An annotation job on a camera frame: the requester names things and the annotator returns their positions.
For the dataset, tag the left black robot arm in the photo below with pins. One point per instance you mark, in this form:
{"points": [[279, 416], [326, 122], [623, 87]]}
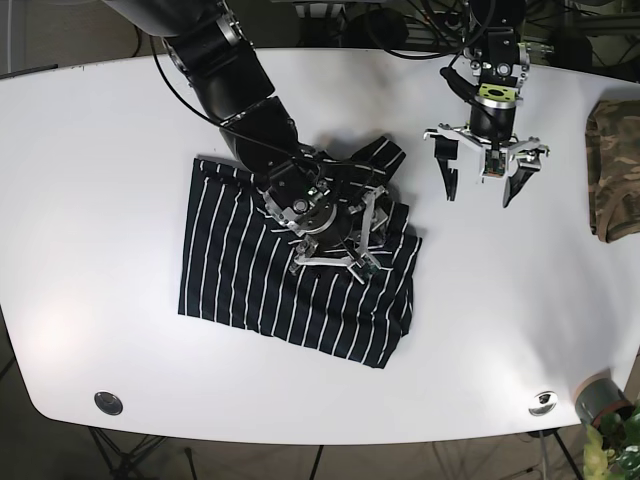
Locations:
{"points": [[489, 67]]}

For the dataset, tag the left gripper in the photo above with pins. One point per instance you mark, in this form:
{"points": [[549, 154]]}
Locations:
{"points": [[489, 132]]}

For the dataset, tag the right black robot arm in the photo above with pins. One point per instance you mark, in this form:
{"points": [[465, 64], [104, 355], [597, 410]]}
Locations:
{"points": [[205, 42]]}

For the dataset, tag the black white striped T-shirt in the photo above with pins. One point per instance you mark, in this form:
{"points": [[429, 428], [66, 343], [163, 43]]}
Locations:
{"points": [[238, 270]]}

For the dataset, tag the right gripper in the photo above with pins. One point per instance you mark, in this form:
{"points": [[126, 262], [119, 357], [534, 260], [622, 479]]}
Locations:
{"points": [[336, 210]]}

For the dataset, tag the metal table grommet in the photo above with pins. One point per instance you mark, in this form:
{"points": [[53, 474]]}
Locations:
{"points": [[108, 403], [543, 403]]}

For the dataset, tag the camouflage T-shirt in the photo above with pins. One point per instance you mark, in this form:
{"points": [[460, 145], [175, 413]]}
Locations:
{"points": [[612, 149]]}

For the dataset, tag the left metal table grommet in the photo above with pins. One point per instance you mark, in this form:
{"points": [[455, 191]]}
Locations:
{"points": [[108, 403]]}

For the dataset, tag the green plant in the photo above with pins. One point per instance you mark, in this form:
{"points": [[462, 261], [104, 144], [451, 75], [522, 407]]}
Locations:
{"points": [[612, 448]]}

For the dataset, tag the grey plant pot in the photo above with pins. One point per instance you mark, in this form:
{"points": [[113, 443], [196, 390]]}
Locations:
{"points": [[599, 395]]}

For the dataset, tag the right metal table grommet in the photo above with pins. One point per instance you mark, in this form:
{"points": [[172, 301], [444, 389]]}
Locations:
{"points": [[543, 403]]}

